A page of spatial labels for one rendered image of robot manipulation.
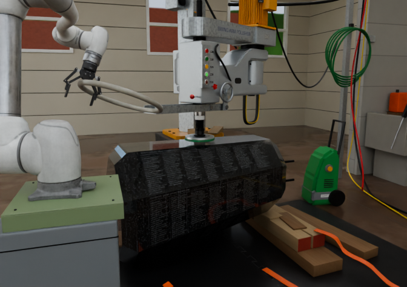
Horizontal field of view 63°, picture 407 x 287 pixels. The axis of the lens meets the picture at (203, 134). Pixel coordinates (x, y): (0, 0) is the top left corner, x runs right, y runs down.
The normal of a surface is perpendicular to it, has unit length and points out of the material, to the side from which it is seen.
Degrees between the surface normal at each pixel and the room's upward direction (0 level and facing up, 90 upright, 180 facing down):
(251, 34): 90
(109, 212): 90
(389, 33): 90
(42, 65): 90
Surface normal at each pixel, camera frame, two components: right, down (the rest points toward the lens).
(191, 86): -0.67, 0.12
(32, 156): -0.06, 0.11
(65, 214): 0.29, 0.15
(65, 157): 0.65, 0.09
